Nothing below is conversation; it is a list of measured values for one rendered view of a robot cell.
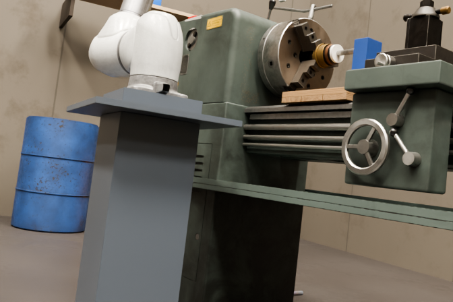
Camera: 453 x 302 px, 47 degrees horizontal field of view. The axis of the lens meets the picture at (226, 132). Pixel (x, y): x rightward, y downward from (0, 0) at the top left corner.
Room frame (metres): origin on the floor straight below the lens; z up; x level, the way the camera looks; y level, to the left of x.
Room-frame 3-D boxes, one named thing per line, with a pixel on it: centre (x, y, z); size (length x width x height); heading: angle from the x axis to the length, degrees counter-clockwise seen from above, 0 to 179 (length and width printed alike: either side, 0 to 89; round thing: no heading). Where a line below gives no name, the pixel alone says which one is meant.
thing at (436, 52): (1.56, -0.54, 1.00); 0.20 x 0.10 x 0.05; 36
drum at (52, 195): (4.19, 1.31, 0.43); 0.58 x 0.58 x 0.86
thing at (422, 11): (1.54, -0.56, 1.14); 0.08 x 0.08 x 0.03
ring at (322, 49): (1.96, -0.34, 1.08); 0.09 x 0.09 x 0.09; 36
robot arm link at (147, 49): (1.66, 0.26, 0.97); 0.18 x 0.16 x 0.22; 48
